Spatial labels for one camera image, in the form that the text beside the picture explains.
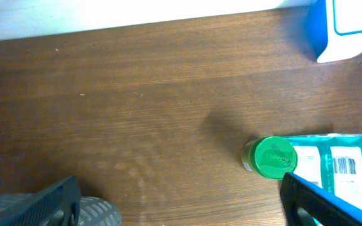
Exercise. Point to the white barcode scanner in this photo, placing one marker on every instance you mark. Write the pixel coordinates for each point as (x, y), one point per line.
(334, 28)

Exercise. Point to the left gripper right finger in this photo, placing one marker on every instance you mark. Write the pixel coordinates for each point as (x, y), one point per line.
(304, 203)

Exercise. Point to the green lid jar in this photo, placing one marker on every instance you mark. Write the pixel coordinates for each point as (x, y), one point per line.
(270, 157)

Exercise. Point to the green white wipes pack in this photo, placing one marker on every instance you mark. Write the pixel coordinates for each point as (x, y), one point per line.
(332, 162)

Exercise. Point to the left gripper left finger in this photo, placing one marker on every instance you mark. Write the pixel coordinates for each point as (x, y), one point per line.
(57, 204)

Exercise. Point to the grey plastic mesh basket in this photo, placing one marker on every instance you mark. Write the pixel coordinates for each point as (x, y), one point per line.
(93, 210)

